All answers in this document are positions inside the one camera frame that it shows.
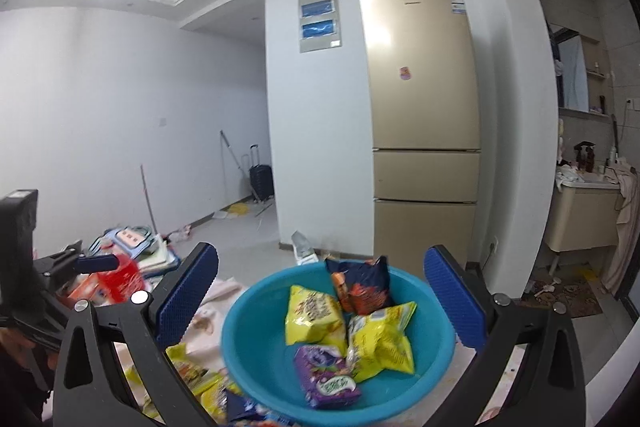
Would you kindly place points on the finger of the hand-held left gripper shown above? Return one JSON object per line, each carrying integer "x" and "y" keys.
{"x": 45, "y": 309}
{"x": 97, "y": 263}

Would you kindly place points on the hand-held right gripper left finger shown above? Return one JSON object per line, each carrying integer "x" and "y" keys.
{"x": 187, "y": 294}

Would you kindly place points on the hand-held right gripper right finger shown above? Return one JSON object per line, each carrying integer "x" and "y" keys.
{"x": 455, "y": 299}

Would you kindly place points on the yellow snack bag white label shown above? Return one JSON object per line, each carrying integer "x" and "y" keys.
{"x": 382, "y": 342}

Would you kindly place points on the large yellow snack bag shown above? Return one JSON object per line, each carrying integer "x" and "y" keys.
{"x": 200, "y": 382}

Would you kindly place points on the small dark blue chip bag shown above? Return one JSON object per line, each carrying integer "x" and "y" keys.
{"x": 362, "y": 287}

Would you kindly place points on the blue plastic basin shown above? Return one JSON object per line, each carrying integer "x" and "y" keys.
{"x": 260, "y": 357}

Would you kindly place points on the yellow snack bag green print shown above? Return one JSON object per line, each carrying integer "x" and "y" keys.
{"x": 315, "y": 314}

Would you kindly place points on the purple snack bag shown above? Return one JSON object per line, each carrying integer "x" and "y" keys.
{"x": 325, "y": 377}

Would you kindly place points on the red soda bottle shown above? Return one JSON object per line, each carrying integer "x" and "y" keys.
{"x": 117, "y": 279}

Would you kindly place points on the orange cardboard box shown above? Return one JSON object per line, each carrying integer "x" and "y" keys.
{"x": 82, "y": 289}

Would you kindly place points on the pink printed blanket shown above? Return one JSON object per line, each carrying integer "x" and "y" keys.
{"x": 220, "y": 302}

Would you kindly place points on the cartoon printed box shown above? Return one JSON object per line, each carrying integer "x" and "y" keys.
{"x": 127, "y": 237}

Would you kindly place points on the broom with red head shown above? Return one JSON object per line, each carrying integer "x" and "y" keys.
{"x": 149, "y": 202}

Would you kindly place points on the patterned bathroom rug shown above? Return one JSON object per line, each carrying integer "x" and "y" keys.
{"x": 565, "y": 294}

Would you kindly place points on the crumpled clear plastic bottle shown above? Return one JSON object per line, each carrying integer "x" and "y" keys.
{"x": 304, "y": 249}

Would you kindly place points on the mop with metal pole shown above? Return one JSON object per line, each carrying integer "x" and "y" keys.
{"x": 237, "y": 167}

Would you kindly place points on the dark suitcase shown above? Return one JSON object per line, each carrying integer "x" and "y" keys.
{"x": 261, "y": 177}

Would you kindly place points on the beige bathroom cabinet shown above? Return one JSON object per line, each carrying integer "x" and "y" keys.
{"x": 580, "y": 217}

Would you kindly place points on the hanging towel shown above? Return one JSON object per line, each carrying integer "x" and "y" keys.
{"x": 625, "y": 232}

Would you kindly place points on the gold three-door refrigerator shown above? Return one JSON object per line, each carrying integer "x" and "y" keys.
{"x": 420, "y": 107}

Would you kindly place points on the bathroom mirror cabinet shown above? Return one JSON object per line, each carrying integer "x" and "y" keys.
{"x": 572, "y": 72}

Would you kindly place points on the grey wall electrical panel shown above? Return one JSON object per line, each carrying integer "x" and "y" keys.
{"x": 320, "y": 19}

